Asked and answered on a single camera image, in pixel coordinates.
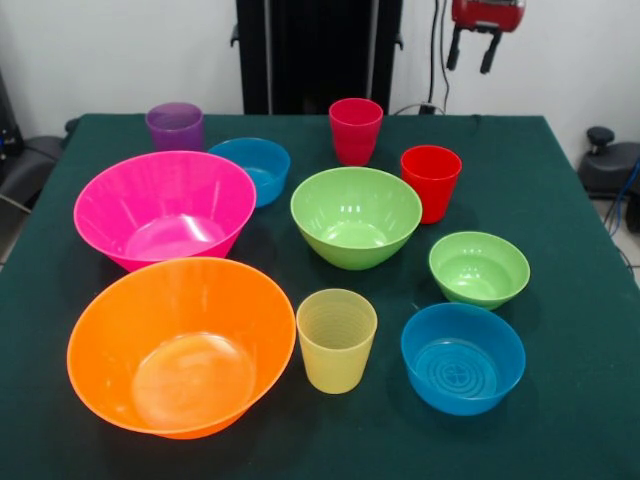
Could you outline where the small green plastic bowl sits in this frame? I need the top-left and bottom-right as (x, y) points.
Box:
(428, 230), (532, 311)

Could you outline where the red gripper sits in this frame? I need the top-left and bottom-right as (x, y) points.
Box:
(446, 0), (527, 75)

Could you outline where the red plastic cup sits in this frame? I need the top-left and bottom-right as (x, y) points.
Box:
(400, 144), (463, 225)

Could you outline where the blue cable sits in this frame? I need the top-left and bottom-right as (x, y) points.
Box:
(603, 158), (640, 236)

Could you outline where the large green plastic bowl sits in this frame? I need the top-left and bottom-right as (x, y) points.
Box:
(289, 166), (424, 272)

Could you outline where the purple plastic cup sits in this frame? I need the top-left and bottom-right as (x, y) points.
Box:
(145, 101), (205, 153)

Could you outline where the grey black base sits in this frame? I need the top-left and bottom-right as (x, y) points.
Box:
(0, 134), (66, 209)

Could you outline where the blue plastic bowl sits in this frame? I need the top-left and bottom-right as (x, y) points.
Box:
(400, 302), (527, 417)
(207, 137), (292, 208)

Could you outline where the black hanging cable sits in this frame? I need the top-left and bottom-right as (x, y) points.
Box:
(427, 0), (451, 114)

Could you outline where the yellow plastic cup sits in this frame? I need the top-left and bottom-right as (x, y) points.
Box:
(295, 288), (379, 395)

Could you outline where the crimson pink plastic cup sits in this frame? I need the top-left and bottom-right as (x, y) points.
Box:
(328, 97), (385, 167)

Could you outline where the dark green table cloth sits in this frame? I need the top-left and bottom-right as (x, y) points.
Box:
(0, 113), (640, 480)

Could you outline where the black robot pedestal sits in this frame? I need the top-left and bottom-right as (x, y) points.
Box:
(230, 0), (405, 116)

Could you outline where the large pink plastic bowl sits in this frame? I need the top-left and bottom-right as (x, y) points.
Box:
(73, 150), (258, 274)

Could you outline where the black base with knob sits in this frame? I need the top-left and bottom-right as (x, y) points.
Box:
(578, 125), (640, 201)

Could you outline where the orange plastic bowl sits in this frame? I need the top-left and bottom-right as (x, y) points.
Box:
(66, 256), (297, 441)

